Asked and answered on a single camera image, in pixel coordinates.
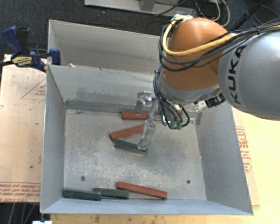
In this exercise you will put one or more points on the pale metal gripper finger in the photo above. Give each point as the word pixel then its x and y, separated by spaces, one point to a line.
pixel 151 135
pixel 143 138

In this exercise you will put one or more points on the dark green block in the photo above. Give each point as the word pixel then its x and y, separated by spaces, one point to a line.
pixel 126 146
pixel 111 192
pixel 81 194

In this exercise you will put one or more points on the red-brown flat block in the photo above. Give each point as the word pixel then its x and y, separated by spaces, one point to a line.
pixel 141 190
pixel 126 133
pixel 132 115

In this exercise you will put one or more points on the grey metal bin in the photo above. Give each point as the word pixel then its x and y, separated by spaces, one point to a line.
pixel 100 159

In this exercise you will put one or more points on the brown cardboard board red print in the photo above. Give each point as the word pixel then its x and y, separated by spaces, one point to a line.
pixel 18 133

